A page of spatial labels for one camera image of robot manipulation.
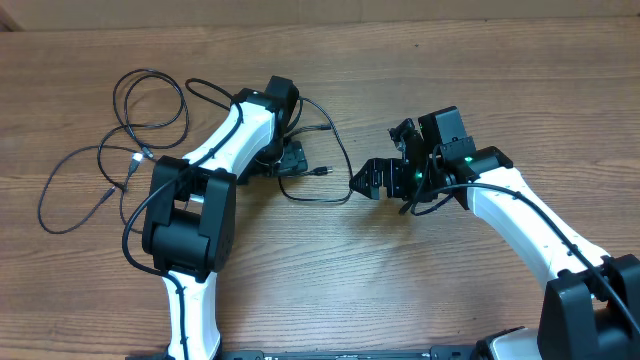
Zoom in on black cable bundle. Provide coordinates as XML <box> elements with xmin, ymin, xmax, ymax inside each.
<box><xmin>276</xmin><ymin>94</ymin><xmax>357</xmax><ymax>206</ymax></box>

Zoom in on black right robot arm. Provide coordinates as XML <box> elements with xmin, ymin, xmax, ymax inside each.
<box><xmin>349</xmin><ymin>106</ymin><xmax>639</xmax><ymax>359</ymax></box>

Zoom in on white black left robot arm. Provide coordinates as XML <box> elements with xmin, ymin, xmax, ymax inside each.
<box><xmin>142</xmin><ymin>76</ymin><xmax>308</xmax><ymax>359</ymax></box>

